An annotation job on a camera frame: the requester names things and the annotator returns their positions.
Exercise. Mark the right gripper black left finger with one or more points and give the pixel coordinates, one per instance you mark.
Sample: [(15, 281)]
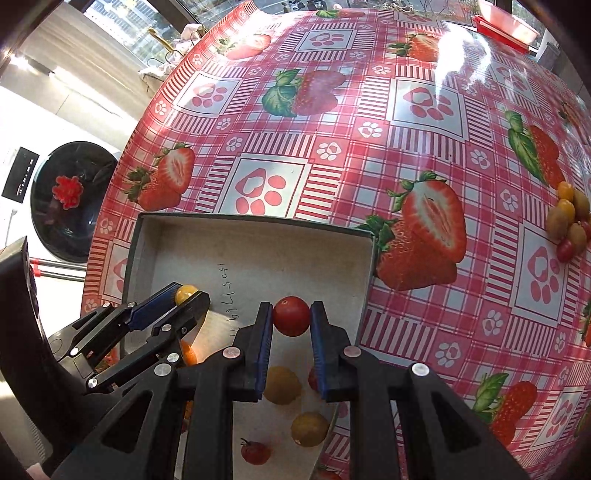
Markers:
[(233, 374)]

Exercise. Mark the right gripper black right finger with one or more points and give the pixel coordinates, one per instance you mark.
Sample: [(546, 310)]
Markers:
[(404, 421)]

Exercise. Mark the red plastic bin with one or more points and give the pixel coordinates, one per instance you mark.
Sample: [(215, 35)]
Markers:
[(497, 24)]

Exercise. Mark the red cherry tomato in box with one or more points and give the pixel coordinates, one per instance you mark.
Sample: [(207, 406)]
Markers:
[(255, 453)]

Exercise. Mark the black round washer door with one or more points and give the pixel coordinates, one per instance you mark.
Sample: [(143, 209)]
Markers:
[(66, 197)]

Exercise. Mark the yellow cherry tomato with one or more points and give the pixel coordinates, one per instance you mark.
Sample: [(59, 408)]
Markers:
[(183, 293)]

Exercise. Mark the red tomato in fruit pile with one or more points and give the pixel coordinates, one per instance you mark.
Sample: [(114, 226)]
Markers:
[(566, 251)]

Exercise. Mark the red cherry tomato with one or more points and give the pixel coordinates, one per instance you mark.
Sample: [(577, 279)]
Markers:
[(255, 453), (291, 316)]

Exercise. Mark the grey cardboard box tray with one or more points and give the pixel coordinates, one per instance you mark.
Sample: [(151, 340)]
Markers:
[(240, 262)]

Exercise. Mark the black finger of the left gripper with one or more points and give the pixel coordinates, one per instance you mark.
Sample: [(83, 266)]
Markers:
[(168, 323), (94, 335)]

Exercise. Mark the red strawberry checkered tablecloth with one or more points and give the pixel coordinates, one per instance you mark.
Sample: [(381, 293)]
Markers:
[(353, 117)]

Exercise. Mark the orange tangerine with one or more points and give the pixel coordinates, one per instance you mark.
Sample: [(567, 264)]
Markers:
[(188, 355), (187, 416)]

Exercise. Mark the brown kiwi fruit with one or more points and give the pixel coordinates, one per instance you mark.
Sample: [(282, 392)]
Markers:
[(282, 386)]

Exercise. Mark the kiwi in fruit pile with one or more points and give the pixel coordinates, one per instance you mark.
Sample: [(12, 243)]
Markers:
[(557, 224)]

